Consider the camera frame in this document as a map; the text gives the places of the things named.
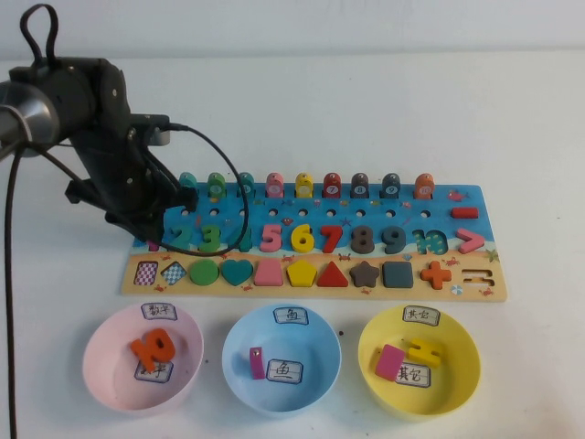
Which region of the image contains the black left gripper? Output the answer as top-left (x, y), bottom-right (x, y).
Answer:
top-left (65, 127), bottom-right (201, 246)

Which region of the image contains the teal number two piece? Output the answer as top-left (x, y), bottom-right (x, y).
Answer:
top-left (165, 226), bottom-right (192, 253)

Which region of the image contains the green number three piece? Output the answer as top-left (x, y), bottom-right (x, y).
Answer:
top-left (197, 223), bottom-right (224, 252)

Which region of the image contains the green fish piece number 3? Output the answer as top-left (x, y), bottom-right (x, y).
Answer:
top-left (207, 172), bottom-right (227, 200)

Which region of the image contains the green circle piece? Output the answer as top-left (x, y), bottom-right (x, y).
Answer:
top-left (189, 259), bottom-right (219, 287)

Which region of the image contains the teal number four piece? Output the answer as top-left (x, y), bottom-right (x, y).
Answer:
top-left (227, 225), bottom-right (253, 252)

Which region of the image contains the teal heart piece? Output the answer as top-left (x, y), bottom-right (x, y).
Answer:
top-left (221, 259), bottom-right (254, 287)

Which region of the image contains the pink number five piece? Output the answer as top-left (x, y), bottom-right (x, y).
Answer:
top-left (259, 223), bottom-right (287, 252)

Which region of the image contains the pink trapezoid piece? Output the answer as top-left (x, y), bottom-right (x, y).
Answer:
top-left (253, 260), bottom-right (283, 287)

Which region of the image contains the orange number ten piece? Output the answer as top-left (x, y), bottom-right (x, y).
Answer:
top-left (130, 327), bottom-right (177, 365)

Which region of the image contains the yellow number six piece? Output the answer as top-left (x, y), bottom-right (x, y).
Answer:
top-left (290, 223), bottom-right (316, 253)

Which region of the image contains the yellow fish piece number 6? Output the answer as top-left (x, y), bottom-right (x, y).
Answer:
top-left (294, 172), bottom-right (314, 198)

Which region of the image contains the yellow pentagon piece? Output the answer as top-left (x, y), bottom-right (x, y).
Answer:
top-left (286, 260), bottom-right (319, 288)

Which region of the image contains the pink plastic bowl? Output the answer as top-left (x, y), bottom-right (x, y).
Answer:
top-left (81, 302), bottom-right (205, 415)

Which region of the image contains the red number seven piece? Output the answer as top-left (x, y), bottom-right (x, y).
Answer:
top-left (319, 224), bottom-right (344, 254)

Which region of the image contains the magenta fish piece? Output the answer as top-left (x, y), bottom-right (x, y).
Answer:
top-left (249, 346), bottom-right (266, 380)

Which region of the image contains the red triangle piece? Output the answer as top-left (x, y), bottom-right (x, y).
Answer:
top-left (316, 260), bottom-right (349, 288)

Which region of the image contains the brown number eight piece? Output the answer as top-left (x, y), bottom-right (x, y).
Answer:
top-left (350, 225), bottom-right (377, 255)

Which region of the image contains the brown star piece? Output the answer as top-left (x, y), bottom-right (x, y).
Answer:
top-left (349, 260), bottom-right (381, 289)

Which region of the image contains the slate fish piece number 9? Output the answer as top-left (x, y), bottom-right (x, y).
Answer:
top-left (381, 172), bottom-right (401, 200)

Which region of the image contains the blue plastic bowl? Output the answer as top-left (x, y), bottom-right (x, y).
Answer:
top-left (221, 302), bottom-right (343, 418)

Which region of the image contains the slate number nine piece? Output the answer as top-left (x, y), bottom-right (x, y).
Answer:
top-left (381, 226), bottom-right (408, 255)

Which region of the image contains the slate square piece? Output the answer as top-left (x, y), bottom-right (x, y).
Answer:
top-left (382, 261), bottom-right (415, 289)

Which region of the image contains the orange fish piece number 10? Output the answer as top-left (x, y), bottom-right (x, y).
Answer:
top-left (414, 172), bottom-right (434, 200)

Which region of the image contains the magenta rectangle piece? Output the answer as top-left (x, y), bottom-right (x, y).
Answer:
top-left (374, 344), bottom-right (407, 380)

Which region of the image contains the colourful wooden puzzle board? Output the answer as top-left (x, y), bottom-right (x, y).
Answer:
top-left (119, 182), bottom-right (508, 303)

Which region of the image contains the orange plus sign piece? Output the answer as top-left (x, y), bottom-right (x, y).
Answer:
top-left (420, 261), bottom-right (452, 290)

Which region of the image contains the yellow equals sign piece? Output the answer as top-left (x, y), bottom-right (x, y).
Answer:
top-left (406, 337), bottom-right (443, 368)

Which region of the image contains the pink greater-than sign piece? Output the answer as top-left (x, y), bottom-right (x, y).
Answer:
top-left (456, 227), bottom-right (485, 254)

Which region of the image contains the yellow plastic bowl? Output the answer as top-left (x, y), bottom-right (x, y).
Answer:
top-left (357, 305), bottom-right (484, 417)

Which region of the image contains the white paper label 数字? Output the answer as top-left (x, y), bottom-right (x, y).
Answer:
top-left (133, 359), bottom-right (175, 384)
top-left (140, 302), bottom-right (178, 320)

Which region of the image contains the white paper label 鱼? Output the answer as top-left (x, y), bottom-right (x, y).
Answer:
top-left (266, 359), bottom-right (305, 384)
top-left (272, 305), bottom-right (311, 325)

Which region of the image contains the white paper label 其它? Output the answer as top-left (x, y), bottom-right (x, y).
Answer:
top-left (401, 305), bottom-right (441, 326)
top-left (395, 363), bottom-right (433, 389)

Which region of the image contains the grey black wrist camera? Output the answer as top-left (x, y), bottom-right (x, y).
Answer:
top-left (130, 112), bottom-right (174, 147)

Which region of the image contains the black camera cable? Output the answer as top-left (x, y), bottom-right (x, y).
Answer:
top-left (4, 121), bottom-right (251, 439)

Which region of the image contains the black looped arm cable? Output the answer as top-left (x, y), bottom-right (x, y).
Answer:
top-left (20, 3), bottom-right (59, 63)

